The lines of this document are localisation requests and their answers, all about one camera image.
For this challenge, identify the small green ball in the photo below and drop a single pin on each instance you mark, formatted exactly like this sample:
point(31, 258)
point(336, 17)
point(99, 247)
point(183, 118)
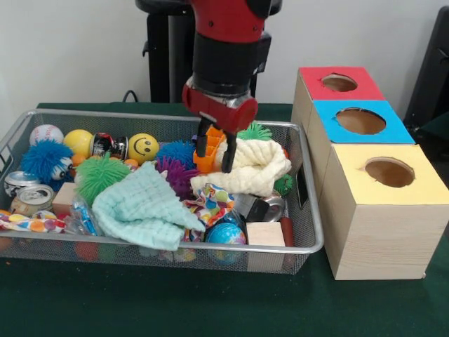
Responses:
point(283, 185)

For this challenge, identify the black equipment stand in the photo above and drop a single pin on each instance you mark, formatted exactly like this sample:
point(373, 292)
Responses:
point(431, 70)

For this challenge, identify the silver drink can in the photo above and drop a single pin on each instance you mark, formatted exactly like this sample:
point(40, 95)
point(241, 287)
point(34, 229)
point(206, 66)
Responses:
point(17, 182)

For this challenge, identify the dark blue spiky ball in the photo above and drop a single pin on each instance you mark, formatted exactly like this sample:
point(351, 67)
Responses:
point(177, 151)

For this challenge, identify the purple spiky ball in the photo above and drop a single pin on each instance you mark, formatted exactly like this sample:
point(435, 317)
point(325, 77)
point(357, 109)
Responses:
point(177, 177)

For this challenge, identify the colourful patchwork fabric toy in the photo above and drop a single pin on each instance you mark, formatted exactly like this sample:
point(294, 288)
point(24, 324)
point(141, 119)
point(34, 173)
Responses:
point(210, 203)

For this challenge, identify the black red drink can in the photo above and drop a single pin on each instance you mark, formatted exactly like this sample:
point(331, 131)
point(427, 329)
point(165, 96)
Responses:
point(109, 146)

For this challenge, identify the silver black metal can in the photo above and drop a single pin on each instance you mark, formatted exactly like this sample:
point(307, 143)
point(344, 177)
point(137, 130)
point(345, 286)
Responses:
point(263, 208)

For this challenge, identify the cream yellow waffle cloth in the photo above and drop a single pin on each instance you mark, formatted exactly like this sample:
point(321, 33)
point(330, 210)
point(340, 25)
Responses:
point(259, 168)

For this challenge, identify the mint green waffle cloth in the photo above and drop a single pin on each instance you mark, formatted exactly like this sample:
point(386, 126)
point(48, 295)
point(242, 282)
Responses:
point(140, 207)

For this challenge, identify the dark green table cloth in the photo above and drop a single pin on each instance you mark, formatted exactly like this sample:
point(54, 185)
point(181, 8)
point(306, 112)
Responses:
point(210, 302)

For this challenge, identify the blue fuzzy ball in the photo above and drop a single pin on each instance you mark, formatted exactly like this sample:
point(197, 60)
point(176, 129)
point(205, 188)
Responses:
point(43, 160)

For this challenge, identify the clear mesh bin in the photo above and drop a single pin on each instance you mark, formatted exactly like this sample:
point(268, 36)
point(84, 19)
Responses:
point(309, 232)

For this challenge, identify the tan drink can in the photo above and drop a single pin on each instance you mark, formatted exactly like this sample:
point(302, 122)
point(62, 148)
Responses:
point(31, 201)

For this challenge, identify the white baseball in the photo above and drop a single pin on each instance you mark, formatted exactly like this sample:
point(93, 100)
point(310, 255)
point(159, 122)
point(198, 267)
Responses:
point(45, 134)

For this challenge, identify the orange plastic block toy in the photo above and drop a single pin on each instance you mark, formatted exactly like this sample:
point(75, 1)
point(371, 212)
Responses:
point(212, 151)

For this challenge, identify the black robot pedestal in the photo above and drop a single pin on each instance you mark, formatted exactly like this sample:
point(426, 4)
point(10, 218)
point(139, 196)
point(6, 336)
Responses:
point(168, 56)

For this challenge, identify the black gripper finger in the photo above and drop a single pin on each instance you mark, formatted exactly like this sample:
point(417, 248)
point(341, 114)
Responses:
point(229, 151)
point(203, 139)

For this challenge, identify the blue globe ball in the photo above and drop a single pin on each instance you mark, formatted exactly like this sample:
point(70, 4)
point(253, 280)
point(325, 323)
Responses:
point(226, 234)

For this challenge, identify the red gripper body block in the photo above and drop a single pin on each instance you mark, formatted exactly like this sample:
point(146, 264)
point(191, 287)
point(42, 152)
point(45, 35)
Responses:
point(221, 109)

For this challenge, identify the colourful polka dot fabric toy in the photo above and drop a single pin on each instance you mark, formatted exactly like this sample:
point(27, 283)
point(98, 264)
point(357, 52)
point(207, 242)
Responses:
point(31, 225)

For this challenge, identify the pale wooden cube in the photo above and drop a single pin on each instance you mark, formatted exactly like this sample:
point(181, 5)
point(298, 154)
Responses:
point(266, 234)
point(63, 199)

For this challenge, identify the green spiky ball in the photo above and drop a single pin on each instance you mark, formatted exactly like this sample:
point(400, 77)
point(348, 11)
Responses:
point(254, 132)

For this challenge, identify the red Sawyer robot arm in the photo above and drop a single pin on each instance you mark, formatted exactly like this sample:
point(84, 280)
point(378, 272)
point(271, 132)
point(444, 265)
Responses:
point(228, 42)

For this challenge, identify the wooden box with three holes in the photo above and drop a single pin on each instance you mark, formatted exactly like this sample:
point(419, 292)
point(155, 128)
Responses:
point(379, 225)

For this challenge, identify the yellow tennis ball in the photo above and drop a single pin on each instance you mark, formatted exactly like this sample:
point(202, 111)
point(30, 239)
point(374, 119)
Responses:
point(143, 147)

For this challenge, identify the smooth yellow ball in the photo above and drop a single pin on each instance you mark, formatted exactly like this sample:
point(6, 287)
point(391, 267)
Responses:
point(78, 140)

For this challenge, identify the large green fuzzy ball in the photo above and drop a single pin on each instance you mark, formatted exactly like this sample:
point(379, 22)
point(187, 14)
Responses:
point(102, 177)

